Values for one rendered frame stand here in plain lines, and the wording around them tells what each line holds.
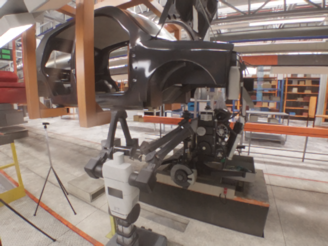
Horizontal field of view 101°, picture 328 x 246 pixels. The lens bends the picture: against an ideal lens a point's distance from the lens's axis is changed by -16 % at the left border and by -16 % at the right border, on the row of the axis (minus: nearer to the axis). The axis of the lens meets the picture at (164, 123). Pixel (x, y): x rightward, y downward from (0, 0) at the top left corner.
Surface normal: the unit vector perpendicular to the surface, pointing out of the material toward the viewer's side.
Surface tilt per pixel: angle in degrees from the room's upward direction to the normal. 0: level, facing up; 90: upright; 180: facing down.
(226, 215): 90
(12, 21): 90
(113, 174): 90
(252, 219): 90
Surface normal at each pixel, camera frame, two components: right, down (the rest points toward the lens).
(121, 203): -0.37, 0.16
